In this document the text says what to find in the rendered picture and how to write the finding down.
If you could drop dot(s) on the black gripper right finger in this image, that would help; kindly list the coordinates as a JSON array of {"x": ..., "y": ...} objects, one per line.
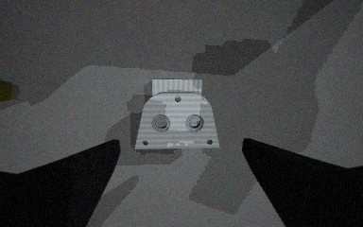
[{"x": 307, "y": 192}]

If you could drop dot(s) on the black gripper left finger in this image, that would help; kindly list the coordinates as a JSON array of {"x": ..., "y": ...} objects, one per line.
[{"x": 63, "y": 193}]

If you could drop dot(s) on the olive yellow block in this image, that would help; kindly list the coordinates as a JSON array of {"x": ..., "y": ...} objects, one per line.
[{"x": 5, "y": 91}]

